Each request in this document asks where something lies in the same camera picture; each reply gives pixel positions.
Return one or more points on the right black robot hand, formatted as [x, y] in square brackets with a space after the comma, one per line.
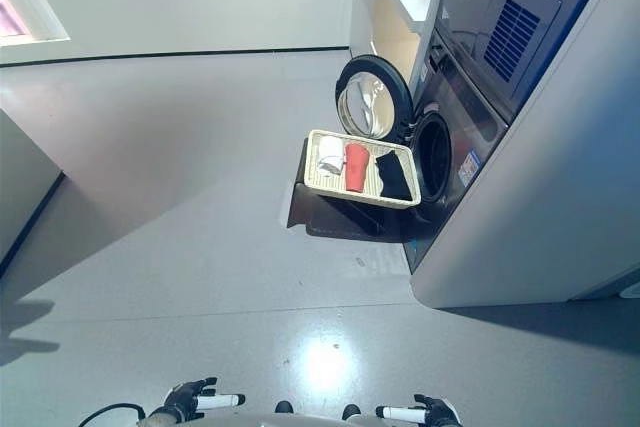
[437, 412]

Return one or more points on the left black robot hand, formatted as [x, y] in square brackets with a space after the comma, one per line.
[186, 399]

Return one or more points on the dark garment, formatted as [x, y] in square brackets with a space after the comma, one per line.
[392, 177]

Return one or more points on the red cloth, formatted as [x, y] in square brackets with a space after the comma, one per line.
[356, 167]

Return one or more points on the white cloth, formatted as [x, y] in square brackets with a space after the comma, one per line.
[330, 152]

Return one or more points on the silver robot torso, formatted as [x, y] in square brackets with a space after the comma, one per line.
[310, 421]

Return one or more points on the brown stool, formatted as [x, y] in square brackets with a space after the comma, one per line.
[340, 219]

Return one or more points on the cream wicker basket tray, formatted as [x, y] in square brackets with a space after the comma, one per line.
[365, 194]

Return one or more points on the blue washer label sticker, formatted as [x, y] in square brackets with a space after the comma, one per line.
[469, 167]

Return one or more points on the grey cabinet with dark edge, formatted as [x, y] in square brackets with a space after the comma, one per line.
[22, 182]

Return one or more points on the round glass washer door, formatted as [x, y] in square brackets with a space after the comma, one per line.
[372, 97]

